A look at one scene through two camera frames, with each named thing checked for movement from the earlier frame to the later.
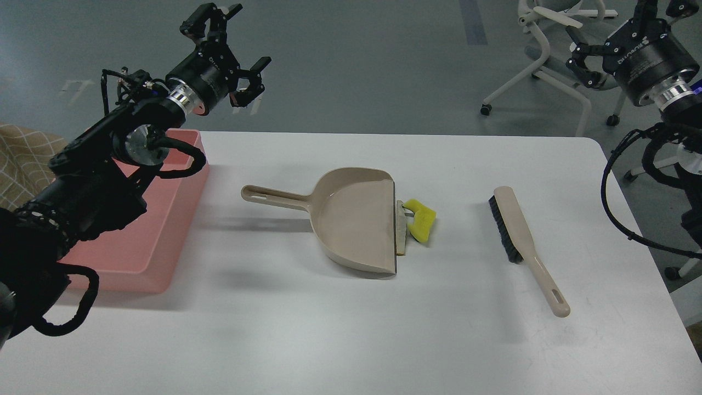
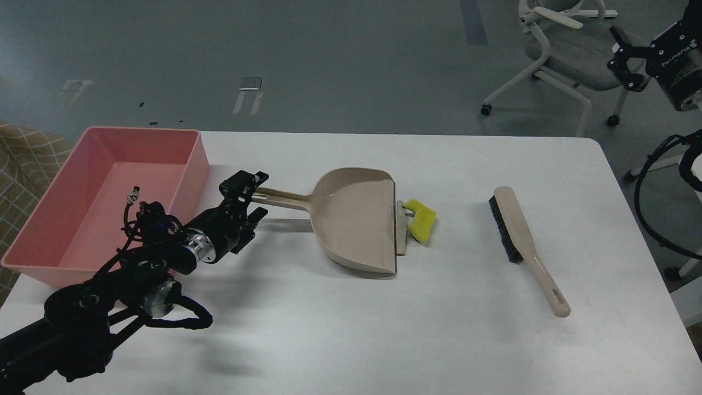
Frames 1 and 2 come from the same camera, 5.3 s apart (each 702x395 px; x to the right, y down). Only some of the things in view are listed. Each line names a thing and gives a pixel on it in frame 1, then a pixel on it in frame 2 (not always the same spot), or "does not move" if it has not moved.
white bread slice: x=401 y=228 does not move
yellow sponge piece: x=419 y=226 does not move
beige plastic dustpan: x=354 y=212 does not move
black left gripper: x=207 y=74 -> x=230 y=225
